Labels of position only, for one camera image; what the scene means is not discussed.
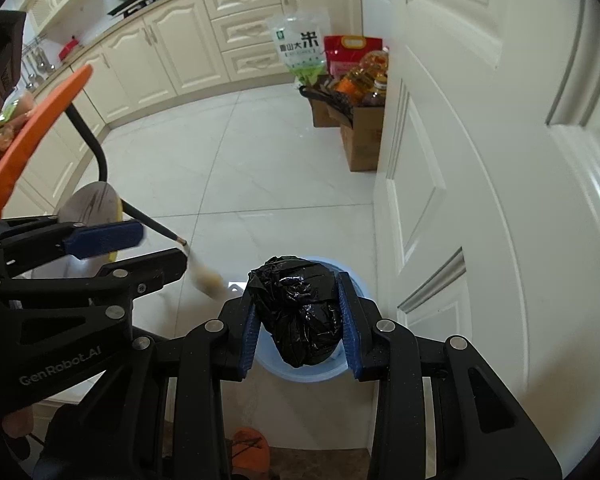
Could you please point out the dark bottle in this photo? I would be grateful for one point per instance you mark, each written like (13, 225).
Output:
(375, 95)

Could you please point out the red container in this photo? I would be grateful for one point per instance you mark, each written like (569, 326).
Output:
(70, 49)

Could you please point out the orange slipper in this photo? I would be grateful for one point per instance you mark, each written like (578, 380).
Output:
(247, 447)

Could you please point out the white and green rice bag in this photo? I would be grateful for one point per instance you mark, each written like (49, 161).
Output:
(300, 45)

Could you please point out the large cardboard box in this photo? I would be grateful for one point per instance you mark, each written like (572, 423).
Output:
(362, 135)

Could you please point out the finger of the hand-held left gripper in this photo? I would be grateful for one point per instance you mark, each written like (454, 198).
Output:
(102, 239)
(150, 266)

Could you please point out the red rice bag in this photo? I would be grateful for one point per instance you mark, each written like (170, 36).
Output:
(350, 50)

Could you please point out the blue plastic bin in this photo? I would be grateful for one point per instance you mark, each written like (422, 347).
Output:
(310, 376)

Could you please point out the person's left hand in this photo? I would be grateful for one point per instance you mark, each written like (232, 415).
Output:
(17, 422)

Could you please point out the yellow oil bottle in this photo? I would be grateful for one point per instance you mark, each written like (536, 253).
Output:
(352, 84)
(377, 67)

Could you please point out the cream kitchen cabinets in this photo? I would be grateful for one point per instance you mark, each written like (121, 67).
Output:
(180, 50)

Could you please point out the clear bag of food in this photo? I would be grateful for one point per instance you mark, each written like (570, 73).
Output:
(11, 117)

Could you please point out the small cardboard box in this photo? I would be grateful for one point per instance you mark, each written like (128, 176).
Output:
(322, 112)

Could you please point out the metal utensil rack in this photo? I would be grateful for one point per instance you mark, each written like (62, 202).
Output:
(36, 62)

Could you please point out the orange chair with round seat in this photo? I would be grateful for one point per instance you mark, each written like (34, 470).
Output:
(35, 120)

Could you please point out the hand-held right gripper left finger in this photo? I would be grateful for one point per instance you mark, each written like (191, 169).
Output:
(247, 340)

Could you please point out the black appliance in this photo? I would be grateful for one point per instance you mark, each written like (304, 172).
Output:
(0, 60)

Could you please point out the white panelled door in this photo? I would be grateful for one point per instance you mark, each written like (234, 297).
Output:
(480, 160)

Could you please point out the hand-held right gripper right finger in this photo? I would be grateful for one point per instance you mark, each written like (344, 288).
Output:
(352, 340)

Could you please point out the black plastic bag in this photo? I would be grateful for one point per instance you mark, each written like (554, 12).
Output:
(300, 310)

